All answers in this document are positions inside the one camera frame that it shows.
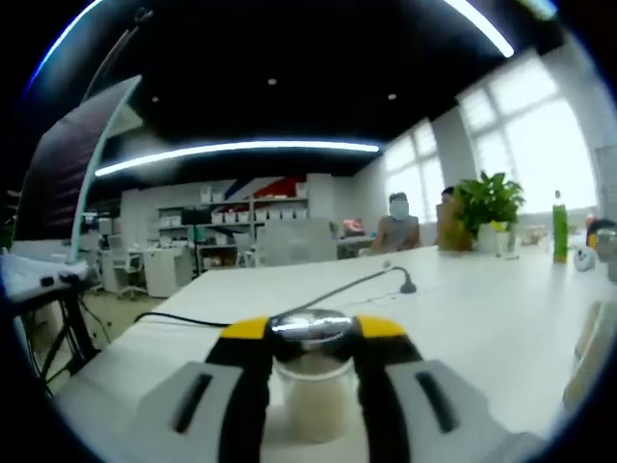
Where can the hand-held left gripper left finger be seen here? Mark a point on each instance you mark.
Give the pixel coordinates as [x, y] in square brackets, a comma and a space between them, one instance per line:
[154, 434]

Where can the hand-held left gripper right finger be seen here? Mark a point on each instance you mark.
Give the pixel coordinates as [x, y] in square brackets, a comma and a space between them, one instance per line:
[477, 434]

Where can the small glass seasoning bottle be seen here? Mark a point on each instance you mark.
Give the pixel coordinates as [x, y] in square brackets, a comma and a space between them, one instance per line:
[311, 328]

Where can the green drink bottle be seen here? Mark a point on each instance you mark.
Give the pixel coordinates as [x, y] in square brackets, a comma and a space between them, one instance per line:
[560, 231]

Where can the white low cabinet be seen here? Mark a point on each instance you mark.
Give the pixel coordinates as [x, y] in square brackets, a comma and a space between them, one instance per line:
[166, 272]

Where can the white swivel chair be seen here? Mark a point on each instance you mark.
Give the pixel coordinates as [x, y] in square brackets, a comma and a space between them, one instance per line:
[125, 260]

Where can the brown cardboard box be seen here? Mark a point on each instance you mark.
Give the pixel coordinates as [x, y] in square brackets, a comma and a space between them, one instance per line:
[453, 231]

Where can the small white gadget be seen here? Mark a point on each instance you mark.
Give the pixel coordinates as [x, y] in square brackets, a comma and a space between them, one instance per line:
[584, 259]

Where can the shelving unit with white bins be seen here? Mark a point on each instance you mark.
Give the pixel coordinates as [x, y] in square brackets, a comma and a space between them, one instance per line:
[231, 231]

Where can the dark arched yellow device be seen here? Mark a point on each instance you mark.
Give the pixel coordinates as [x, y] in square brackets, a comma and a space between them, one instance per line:
[608, 255]

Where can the potted green plant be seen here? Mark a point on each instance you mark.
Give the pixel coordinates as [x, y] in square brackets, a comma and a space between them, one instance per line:
[489, 202]

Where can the white mesh office chair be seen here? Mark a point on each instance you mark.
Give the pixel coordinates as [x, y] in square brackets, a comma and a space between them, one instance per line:
[296, 241]

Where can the pink lit monitor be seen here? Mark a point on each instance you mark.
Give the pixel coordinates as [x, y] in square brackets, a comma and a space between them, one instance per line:
[353, 226]

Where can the bright window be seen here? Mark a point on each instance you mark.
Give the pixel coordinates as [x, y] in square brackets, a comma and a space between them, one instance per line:
[540, 154]
[414, 169]

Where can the white laptop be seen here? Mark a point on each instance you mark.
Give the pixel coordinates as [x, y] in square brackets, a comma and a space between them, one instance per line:
[62, 169]

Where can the ceiling light strip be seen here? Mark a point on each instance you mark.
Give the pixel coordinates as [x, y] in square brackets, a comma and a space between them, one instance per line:
[482, 28]
[265, 145]

